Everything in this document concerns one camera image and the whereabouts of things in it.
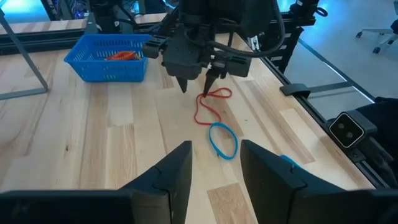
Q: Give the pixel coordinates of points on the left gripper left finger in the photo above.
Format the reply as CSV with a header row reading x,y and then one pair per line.
x,y
168,193

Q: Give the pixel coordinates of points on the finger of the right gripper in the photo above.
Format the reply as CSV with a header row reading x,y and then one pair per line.
x,y
213,77
183,84

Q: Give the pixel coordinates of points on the blue rubber band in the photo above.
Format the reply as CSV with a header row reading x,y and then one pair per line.
x,y
210,138

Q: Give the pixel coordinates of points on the white office chair base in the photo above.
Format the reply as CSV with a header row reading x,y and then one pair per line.
x,y
382,31

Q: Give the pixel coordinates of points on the orange coil wristband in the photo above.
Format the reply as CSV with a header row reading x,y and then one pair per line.
x,y
116,56
132,55

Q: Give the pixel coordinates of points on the blue plastic basket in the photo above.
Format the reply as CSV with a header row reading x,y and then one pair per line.
x,y
105,70

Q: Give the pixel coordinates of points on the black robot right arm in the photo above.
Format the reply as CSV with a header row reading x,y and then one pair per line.
x,y
217,12

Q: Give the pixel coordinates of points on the black depth camera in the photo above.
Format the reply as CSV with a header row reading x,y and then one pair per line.
x,y
346,132

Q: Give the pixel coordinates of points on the red rubber band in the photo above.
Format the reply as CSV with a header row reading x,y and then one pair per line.
x,y
231,92

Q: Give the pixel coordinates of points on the black table clamp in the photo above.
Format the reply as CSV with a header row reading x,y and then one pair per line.
x,y
295,90

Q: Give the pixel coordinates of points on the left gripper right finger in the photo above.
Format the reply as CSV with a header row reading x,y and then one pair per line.
x,y
273,189

